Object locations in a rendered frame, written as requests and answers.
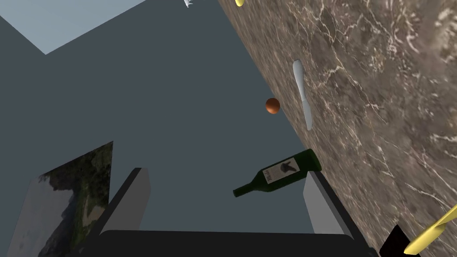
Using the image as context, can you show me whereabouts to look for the brown egg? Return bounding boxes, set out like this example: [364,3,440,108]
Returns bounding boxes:
[266,98,281,115]

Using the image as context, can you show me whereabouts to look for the landscape picture on wall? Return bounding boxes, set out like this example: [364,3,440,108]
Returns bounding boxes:
[7,141,114,257]

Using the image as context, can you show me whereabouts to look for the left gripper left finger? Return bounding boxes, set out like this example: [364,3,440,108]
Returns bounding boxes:
[93,166,151,236]

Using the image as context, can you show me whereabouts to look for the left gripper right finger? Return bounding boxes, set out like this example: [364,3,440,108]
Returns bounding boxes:
[303,170,357,240]

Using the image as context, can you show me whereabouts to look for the green wine bottle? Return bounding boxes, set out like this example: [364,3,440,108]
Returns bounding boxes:
[233,149,322,198]

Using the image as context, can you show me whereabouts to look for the white knife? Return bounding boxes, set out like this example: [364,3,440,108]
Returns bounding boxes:
[292,59,314,131]

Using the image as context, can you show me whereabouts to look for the yellow knife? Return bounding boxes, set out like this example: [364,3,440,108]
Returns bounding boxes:
[403,205,457,256]

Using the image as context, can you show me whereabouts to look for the black flat object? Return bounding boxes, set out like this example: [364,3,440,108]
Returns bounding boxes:
[378,224,422,257]

